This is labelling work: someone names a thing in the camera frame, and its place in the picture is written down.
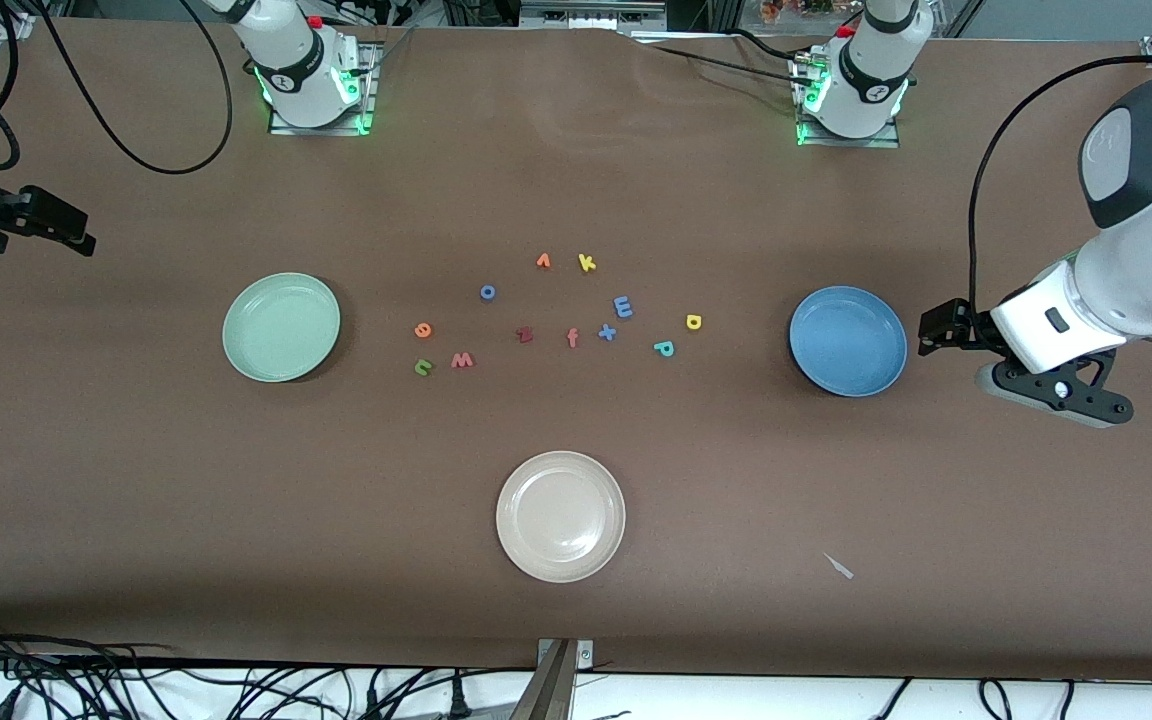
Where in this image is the brown table cover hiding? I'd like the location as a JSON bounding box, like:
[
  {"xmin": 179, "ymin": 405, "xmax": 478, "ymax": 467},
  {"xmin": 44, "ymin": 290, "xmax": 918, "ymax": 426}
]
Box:
[{"xmin": 0, "ymin": 18, "xmax": 1152, "ymax": 683}]

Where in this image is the metal table edge bracket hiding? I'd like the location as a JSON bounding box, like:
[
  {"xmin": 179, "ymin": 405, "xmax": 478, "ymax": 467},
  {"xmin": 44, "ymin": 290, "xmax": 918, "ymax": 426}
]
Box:
[{"xmin": 536, "ymin": 638, "xmax": 595, "ymax": 720}]

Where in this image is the black cable on table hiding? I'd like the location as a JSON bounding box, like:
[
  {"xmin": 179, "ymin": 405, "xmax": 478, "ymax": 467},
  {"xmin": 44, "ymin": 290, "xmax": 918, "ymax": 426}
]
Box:
[{"xmin": 651, "ymin": 28, "xmax": 817, "ymax": 86}]

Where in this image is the beige plate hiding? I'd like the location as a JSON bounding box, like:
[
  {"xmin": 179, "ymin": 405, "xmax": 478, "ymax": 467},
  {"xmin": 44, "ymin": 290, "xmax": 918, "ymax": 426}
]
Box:
[{"xmin": 496, "ymin": 451, "xmax": 627, "ymax": 584}]

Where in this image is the green plate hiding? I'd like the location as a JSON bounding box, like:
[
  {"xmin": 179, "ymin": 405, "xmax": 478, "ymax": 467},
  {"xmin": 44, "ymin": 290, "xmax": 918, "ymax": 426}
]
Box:
[{"xmin": 222, "ymin": 272, "xmax": 342, "ymax": 384}]

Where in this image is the grey power strip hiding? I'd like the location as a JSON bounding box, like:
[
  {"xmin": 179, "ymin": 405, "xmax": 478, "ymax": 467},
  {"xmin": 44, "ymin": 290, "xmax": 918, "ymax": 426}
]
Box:
[{"xmin": 521, "ymin": 0, "xmax": 667, "ymax": 31}]

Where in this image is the colourful background object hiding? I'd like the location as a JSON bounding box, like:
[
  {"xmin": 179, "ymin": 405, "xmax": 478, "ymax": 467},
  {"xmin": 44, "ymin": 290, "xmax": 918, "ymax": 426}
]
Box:
[{"xmin": 758, "ymin": 0, "xmax": 842, "ymax": 23}]

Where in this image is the blue plate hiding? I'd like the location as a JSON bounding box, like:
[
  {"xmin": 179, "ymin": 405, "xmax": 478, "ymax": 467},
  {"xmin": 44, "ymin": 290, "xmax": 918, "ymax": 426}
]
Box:
[{"xmin": 789, "ymin": 286, "xmax": 909, "ymax": 398}]

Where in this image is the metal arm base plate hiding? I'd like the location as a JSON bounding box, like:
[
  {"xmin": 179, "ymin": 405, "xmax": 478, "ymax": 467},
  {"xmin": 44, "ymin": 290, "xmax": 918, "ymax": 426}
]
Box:
[
  {"xmin": 796, "ymin": 55, "xmax": 902, "ymax": 149},
  {"xmin": 268, "ymin": 40, "xmax": 377, "ymax": 136}
]

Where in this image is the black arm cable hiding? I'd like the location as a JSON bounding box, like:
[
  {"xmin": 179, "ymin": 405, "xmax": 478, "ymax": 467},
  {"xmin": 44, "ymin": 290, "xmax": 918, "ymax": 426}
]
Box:
[
  {"xmin": 0, "ymin": 0, "xmax": 234, "ymax": 176},
  {"xmin": 966, "ymin": 55, "xmax": 1152, "ymax": 316}
]

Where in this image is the black floor cable tangle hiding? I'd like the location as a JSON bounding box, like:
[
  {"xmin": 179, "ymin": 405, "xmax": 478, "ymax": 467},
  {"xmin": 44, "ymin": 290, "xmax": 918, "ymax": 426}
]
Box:
[{"xmin": 0, "ymin": 615, "xmax": 537, "ymax": 720}]

